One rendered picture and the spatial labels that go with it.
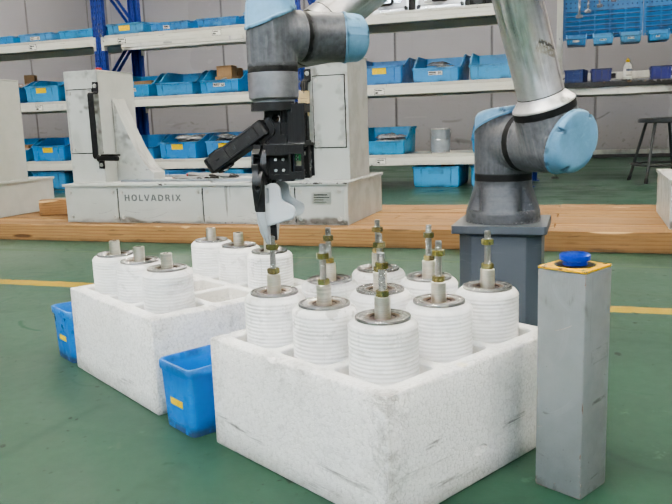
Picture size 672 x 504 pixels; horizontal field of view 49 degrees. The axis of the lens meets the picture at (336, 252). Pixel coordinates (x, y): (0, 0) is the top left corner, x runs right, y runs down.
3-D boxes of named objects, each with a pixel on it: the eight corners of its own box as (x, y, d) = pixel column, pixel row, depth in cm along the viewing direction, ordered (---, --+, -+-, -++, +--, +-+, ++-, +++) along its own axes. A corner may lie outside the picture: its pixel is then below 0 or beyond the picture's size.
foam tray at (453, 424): (380, 381, 147) (378, 293, 144) (555, 437, 118) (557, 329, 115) (216, 442, 121) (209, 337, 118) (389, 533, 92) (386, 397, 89)
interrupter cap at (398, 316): (385, 331, 94) (385, 325, 93) (343, 321, 99) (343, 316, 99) (422, 318, 99) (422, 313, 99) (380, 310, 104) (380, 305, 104)
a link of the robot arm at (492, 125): (505, 169, 159) (505, 106, 157) (551, 172, 148) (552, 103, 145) (461, 173, 154) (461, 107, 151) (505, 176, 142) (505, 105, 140)
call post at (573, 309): (561, 466, 108) (565, 259, 103) (606, 482, 103) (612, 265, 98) (534, 483, 104) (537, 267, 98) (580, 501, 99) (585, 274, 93)
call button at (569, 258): (569, 264, 101) (569, 249, 101) (596, 267, 98) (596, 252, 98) (553, 268, 98) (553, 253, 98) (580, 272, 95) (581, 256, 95)
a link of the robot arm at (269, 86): (240, 72, 107) (257, 75, 115) (242, 104, 108) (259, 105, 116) (290, 70, 105) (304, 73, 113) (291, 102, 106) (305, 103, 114)
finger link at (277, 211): (293, 244, 109) (293, 182, 109) (255, 244, 110) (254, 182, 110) (298, 243, 112) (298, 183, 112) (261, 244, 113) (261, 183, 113)
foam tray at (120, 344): (228, 330, 187) (224, 261, 184) (325, 365, 157) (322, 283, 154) (77, 367, 162) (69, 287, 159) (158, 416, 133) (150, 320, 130)
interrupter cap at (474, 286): (457, 293, 113) (457, 288, 113) (469, 282, 120) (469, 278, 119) (506, 296, 110) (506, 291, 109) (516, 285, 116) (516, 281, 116)
